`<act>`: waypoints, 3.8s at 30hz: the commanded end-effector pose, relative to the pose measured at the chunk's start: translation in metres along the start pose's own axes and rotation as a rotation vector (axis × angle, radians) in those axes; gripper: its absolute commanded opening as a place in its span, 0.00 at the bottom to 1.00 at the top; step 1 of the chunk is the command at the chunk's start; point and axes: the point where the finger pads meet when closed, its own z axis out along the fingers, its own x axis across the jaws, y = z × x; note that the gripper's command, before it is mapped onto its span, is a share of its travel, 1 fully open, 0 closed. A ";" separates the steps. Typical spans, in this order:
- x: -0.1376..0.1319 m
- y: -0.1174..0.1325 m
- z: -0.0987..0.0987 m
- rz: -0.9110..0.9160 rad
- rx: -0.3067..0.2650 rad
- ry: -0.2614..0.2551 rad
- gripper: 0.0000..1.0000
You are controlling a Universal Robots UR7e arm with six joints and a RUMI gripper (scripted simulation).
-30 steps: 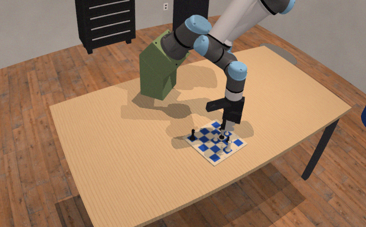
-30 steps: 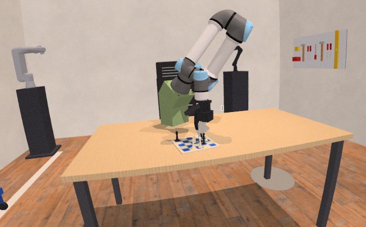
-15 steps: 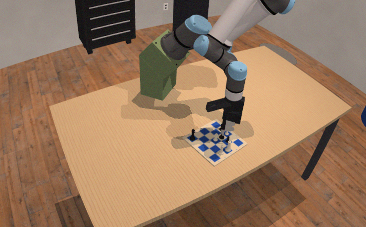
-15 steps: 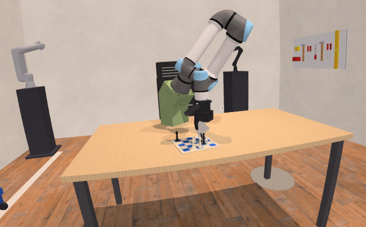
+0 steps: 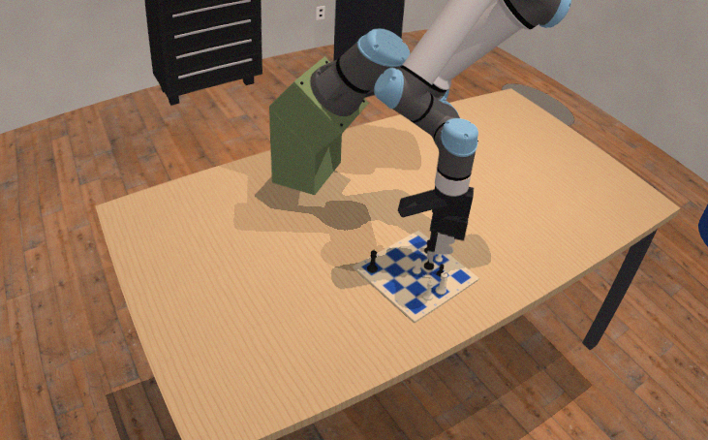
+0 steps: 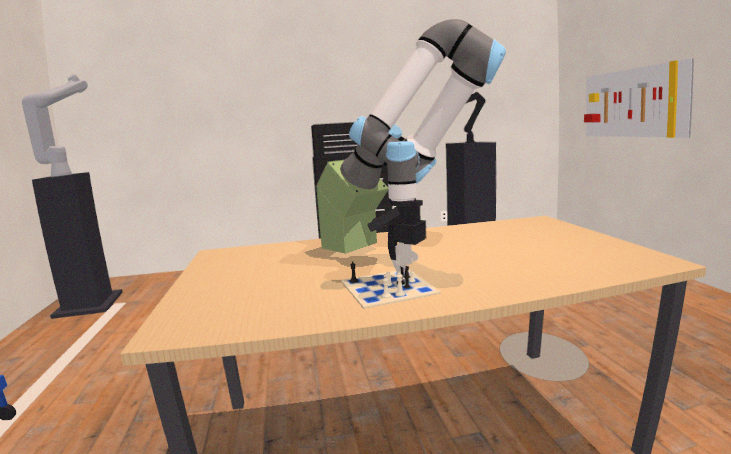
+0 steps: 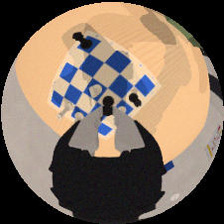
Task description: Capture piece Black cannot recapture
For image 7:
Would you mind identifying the white pawn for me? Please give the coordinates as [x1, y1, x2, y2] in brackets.
[118, 106, 126, 114]

